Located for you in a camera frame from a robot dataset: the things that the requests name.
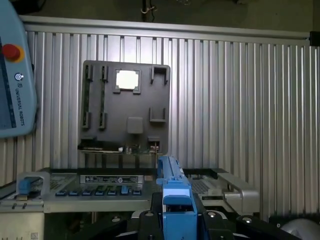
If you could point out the graphics card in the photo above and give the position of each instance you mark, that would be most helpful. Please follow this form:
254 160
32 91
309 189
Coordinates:
105 148

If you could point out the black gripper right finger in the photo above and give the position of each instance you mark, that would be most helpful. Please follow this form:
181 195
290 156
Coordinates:
215 225

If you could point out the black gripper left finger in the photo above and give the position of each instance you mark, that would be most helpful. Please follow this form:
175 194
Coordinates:
150 225

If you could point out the black case label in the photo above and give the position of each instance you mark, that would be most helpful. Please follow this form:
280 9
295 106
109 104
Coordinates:
110 179

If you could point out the silver rounded housing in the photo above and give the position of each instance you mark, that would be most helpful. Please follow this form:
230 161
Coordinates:
302 230

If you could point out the silver CPU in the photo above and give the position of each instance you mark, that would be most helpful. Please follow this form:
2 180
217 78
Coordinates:
127 79

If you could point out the black frame bracket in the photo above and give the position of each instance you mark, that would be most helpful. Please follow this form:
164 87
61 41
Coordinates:
315 38

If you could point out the blue case latch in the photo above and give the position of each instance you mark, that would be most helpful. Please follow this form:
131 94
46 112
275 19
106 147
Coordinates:
24 186

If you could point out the grey square block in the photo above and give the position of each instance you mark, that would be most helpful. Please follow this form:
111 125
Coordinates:
135 125

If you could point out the black parts rack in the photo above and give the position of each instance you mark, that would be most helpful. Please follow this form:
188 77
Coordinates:
120 107

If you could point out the open PC case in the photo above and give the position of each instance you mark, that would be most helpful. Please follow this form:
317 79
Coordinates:
75 203

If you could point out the Universal Robots teach pendant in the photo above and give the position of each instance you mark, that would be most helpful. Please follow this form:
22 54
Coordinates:
17 100

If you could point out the blue expansion slot clip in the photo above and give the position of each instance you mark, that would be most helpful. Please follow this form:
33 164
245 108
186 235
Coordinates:
125 191
61 193

